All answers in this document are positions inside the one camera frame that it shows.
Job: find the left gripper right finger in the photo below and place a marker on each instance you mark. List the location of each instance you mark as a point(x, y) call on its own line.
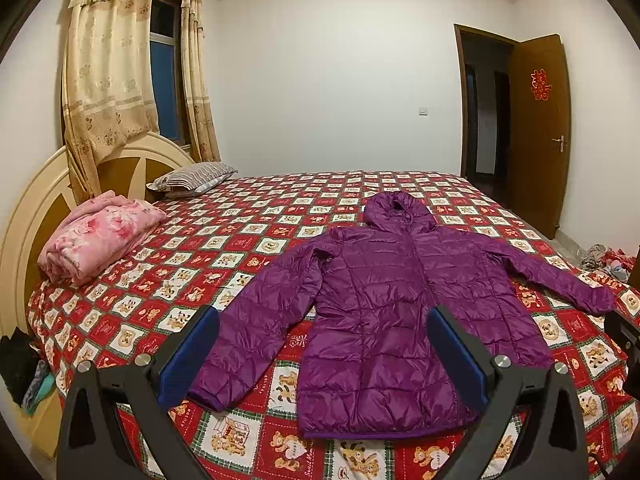
point(552, 442)

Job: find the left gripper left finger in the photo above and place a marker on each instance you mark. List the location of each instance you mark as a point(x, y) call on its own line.
point(92, 443)

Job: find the purple hooded down jacket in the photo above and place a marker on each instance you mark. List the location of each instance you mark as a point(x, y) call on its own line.
point(368, 369)

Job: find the clothes pile on floor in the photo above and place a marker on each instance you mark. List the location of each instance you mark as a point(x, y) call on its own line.
point(615, 263)

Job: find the dark clothes beside bed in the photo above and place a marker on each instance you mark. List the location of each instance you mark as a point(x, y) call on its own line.
point(25, 372)

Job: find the brown wooden door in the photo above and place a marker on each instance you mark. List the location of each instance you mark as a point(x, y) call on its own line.
point(537, 170)

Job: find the pink floral folded blanket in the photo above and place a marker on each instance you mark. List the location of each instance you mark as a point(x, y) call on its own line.
point(96, 234)

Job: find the red patterned bed cover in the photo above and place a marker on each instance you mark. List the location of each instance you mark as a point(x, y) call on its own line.
point(210, 247)

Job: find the red door decoration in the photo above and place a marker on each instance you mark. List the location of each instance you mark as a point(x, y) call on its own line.
point(540, 85)

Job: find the cream wooden headboard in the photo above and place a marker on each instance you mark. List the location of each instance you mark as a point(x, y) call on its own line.
point(46, 201)

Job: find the striped grey pillow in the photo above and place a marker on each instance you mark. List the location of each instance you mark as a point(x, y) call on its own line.
point(193, 180)

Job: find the beige right curtain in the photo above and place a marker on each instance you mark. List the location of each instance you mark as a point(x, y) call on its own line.
point(204, 144)

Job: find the beige curtain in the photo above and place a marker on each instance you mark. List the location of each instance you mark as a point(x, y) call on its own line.
point(107, 92)
point(204, 144)

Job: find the beige left curtain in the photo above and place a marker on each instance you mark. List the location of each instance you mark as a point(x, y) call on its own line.
point(107, 92)

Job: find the dark window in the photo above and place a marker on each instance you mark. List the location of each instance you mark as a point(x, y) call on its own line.
point(166, 69)

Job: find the silver door handle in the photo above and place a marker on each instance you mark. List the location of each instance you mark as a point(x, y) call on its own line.
point(560, 142)

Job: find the dark door frame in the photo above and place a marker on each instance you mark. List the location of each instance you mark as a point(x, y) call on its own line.
point(486, 110)

